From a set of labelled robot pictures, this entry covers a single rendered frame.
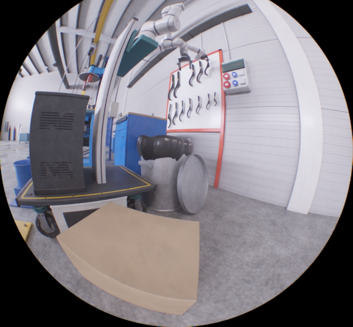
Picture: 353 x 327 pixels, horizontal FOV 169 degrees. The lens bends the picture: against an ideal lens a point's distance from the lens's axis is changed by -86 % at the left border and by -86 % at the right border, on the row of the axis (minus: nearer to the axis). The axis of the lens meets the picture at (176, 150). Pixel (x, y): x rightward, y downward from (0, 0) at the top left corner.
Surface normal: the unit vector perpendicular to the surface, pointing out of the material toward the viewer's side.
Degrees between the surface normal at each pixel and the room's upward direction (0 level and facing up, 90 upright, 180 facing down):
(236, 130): 90
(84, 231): 0
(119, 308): 0
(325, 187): 90
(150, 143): 78
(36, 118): 90
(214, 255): 0
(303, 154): 90
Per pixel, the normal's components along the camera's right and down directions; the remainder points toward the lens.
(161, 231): 0.08, -0.99
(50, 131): 0.72, 0.11
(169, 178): 0.25, 0.14
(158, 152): -0.04, 0.29
